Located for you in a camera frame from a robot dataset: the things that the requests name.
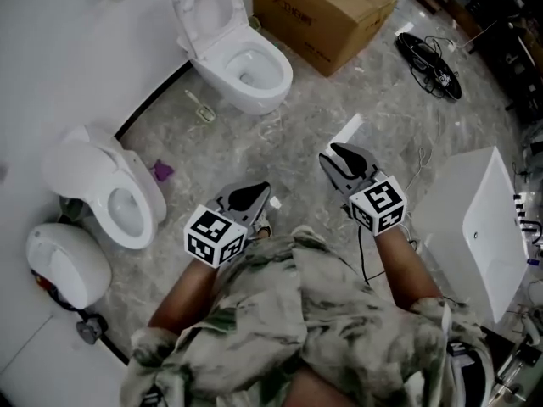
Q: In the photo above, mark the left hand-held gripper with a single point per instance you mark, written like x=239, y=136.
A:
x=212, y=227

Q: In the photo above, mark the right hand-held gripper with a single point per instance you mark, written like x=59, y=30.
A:
x=377, y=204

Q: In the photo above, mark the person's right forearm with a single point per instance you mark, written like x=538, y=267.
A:
x=403, y=265

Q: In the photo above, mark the person's left forearm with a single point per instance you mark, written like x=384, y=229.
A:
x=186, y=295

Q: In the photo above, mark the white toilet bowl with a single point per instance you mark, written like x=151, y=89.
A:
x=254, y=96

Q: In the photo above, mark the white boxy toilet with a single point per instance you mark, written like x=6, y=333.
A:
x=106, y=176

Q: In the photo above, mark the white toilet lid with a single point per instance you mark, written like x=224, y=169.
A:
x=214, y=2

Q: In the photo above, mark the white paper scrap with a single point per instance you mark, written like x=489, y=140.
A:
x=275, y=202

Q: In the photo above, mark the white sneaker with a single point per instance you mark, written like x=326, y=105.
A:
x=263, y=227

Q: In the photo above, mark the white flat strip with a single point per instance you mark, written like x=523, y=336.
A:
x=345, y=132

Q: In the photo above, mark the purple cloth scrap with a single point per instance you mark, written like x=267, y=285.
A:
x=162, y=171

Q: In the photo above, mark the beige plastic fitting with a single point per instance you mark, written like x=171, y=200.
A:
x=205, y=113

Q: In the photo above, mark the white rectangular basin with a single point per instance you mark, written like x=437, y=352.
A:
x=449, y=210

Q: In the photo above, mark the person's patterned shirt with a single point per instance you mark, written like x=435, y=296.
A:
x=297, y=312

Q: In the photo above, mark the glossy black oval panel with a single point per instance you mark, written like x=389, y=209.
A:
x=418, y=53

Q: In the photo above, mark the large cardboard box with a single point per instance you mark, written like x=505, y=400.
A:
x=305, y=19

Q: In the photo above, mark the clear trash bin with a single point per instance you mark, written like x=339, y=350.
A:
x=253, y=23

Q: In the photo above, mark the grey pipe fitting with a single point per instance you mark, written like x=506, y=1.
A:
x=91, y=330

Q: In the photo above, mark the person's chest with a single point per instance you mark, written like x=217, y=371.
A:
x=320, y=390

